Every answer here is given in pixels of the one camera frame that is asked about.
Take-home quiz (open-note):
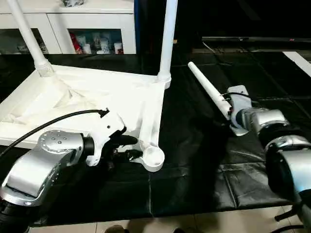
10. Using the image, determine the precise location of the black television screen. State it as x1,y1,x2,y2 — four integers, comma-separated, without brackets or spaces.
201,0,311,44

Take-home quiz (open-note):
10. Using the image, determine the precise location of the black work mat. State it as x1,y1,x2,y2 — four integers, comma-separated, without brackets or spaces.
0,52,311,228

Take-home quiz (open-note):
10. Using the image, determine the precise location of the white plastic table top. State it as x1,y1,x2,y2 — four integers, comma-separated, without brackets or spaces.
0,63,172,173

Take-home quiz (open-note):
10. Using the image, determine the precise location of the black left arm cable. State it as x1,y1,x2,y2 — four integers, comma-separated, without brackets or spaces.
0,108,110,161

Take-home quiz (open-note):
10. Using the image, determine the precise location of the black metal stand bar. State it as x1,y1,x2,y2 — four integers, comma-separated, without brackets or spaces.
274,205,302,222

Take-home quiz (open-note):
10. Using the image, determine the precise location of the red white package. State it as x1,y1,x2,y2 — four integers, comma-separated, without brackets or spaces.
69,33,84,54

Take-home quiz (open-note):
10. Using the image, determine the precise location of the dark blue black cabinet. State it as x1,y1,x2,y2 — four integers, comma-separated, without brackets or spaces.
133,0,205,56

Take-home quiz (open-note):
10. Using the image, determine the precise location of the white glass-door cabinet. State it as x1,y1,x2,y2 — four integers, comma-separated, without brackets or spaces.
0,0,137,56

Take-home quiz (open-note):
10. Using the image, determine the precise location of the white board strip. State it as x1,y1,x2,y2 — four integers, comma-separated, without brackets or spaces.
282,51,311,79

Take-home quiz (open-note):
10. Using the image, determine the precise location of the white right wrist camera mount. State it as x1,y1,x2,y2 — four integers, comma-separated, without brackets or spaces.
226,85,251,137

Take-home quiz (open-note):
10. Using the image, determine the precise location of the black grey bundle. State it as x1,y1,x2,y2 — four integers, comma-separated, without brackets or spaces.
61,0,86,7

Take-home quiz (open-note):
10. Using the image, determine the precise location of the white plastic table leg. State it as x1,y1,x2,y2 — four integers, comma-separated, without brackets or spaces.
156,0,180,90
6,0,56,78
188,61,233,121

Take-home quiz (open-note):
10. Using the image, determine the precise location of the dark left robot foot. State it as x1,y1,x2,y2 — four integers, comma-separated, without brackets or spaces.
104,224,127,233

